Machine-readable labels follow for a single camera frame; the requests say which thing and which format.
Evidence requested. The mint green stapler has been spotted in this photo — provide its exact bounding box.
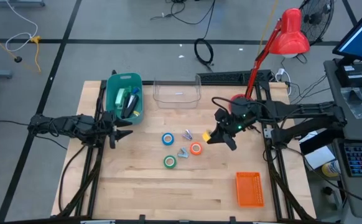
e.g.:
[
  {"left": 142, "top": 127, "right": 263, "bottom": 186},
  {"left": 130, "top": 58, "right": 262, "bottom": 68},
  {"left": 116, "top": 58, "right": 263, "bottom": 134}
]
[{"left": 114, "top": 88, "right": 126, "bottom": 108}]

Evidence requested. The orange tape roll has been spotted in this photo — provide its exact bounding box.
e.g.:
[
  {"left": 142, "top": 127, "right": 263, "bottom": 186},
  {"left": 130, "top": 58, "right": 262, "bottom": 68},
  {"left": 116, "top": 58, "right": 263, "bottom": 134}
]
[{"left": 189, "top": 142, "right": 203, "bottom": 156}]

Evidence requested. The clear plastic bag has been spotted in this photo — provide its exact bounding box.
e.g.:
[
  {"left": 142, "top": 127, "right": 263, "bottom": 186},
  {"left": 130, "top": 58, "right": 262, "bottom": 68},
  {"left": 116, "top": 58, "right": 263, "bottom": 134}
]
[{"left": 339, "top": 86, "right": 362, "bottom": 120}]

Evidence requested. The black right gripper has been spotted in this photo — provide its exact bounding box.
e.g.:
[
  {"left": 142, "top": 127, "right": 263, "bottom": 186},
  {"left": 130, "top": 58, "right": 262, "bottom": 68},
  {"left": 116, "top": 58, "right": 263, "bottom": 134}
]
[{"left": 206, "top": 105, "right": 259, "bottom": 152}]

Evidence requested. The large black stapler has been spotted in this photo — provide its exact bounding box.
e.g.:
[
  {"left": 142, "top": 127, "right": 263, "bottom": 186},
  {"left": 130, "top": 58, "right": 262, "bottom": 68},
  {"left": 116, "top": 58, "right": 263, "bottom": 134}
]
[{"left": 121, "top": 93, "right": 140, "bottom": 119}]

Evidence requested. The red desk lamp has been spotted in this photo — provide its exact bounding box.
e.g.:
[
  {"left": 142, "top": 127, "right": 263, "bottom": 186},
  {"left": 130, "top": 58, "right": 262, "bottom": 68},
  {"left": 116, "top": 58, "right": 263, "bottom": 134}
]
[{"left": 229, "top": 7, "right": 311, "bottom": 119}]

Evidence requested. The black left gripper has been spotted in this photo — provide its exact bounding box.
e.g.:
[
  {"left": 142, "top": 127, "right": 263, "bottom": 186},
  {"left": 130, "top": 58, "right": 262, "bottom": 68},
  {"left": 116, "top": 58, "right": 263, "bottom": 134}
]
[{"left": 101, "top": 110, "right": 134, "bottom": 149}]

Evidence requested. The coiled black cable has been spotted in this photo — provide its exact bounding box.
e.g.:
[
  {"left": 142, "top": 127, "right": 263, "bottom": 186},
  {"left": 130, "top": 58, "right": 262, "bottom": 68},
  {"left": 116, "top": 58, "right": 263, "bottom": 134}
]
[{"left": 194, "top": 37, "right": 215, "bottom": 67}]

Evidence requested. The grey side desk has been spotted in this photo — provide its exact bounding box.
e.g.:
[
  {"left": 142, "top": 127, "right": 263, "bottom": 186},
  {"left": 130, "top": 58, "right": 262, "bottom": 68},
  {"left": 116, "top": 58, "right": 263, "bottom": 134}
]
[{"left": 323, "top": 58, "right": 362, "bottom": 218}]

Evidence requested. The black floor fan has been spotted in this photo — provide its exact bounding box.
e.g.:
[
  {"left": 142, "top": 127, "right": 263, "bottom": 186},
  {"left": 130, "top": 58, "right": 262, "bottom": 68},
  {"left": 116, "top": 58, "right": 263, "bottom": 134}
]
[{"left": 299, "top": 0, "right": 336, "bottom": 46}]

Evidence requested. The blue tape roll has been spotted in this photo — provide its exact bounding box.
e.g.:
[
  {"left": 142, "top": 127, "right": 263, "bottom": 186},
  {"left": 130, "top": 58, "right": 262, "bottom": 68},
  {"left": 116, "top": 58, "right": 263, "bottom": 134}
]
[{"left": 161, "top": 133, "right": 175, "bottom": 146}]

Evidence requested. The black table frame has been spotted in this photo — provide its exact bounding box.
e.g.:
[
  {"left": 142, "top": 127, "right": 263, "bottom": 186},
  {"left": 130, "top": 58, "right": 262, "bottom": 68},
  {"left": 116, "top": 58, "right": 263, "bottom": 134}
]
[{"left": 56, "top": 70, "right": 317, "bottom": 224}]

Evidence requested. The teal plastic bin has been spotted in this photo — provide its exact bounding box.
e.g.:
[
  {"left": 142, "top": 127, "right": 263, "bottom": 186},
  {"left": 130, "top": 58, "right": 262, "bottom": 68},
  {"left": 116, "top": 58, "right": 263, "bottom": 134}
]
[{"left": 105, "top": 72, "right": 144, "bottom": 126}]

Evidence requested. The clear plastic bin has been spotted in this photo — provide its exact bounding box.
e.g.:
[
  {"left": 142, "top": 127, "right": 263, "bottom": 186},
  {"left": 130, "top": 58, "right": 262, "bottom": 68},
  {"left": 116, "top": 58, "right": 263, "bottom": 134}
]
[{"left": 152, "top": 73, "right": 202, "bottom": 110}]

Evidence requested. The yellow extension cable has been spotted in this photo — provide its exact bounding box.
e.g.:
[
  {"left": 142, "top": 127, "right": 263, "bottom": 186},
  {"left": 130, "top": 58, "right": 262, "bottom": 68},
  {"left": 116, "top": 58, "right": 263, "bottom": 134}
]
[{"left": 0, "top": 27, "right": 42, "bottom": 74}]

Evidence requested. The green tape roll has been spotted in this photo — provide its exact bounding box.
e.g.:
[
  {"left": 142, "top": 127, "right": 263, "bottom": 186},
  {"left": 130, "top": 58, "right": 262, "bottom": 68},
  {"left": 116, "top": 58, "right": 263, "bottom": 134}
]
[{"left": 163, "top": 155, "right": 177, "bottom": 170}]

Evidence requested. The white notepad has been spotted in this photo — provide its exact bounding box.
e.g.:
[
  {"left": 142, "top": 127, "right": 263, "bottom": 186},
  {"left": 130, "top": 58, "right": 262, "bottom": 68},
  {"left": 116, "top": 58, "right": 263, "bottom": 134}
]
[{"left": 304, "top": 145, "right": 336, "bottom": 170}]

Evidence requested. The orange plastic basket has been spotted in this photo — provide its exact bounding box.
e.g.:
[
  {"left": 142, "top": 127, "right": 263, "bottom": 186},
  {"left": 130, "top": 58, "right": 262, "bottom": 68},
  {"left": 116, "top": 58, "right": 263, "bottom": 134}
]
[{"left": 235, "top": 171, "right": 265, "bottom": 208}]

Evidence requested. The black mini computer box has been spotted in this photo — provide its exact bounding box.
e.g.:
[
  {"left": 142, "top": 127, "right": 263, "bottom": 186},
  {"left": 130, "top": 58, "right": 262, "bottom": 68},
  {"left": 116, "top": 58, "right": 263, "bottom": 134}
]
[{"left": 335, "top": 63, "right": 362, "bottom": 88}]

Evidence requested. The thin yellow hanging cord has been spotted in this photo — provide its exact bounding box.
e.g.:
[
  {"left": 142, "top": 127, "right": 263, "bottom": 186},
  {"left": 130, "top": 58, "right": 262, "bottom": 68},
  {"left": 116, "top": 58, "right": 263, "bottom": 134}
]
[{"left": 257, "top": 0, "right": 280, "bottom": 57}]

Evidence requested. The black keyboard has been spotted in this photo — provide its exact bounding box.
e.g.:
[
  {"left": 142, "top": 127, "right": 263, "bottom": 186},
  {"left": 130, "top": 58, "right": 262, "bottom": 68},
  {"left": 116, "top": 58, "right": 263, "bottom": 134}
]
[{"left": 196, "top": 70, "right": 274, "bottom": 85}]

